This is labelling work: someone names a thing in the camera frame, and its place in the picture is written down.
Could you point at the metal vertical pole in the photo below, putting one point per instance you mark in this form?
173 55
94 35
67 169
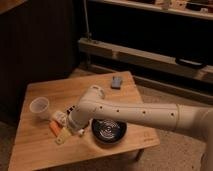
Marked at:
88 33

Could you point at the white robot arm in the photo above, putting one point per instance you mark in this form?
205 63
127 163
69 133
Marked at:
194 121

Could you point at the small grey blue object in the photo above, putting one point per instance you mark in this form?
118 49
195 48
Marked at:
116 82

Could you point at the clear plastic cup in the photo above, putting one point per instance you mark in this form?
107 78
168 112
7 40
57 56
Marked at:
40 107

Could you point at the black round bowl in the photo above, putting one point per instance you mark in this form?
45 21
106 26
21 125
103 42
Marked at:
108 131

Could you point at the black striped rectangular block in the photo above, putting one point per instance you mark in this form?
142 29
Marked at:
70 109

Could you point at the wooden table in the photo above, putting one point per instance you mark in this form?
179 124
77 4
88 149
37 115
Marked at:
35 148

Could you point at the white tube bottle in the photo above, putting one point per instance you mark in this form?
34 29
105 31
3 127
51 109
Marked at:
62 119

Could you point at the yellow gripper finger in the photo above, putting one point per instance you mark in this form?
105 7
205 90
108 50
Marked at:
63 136

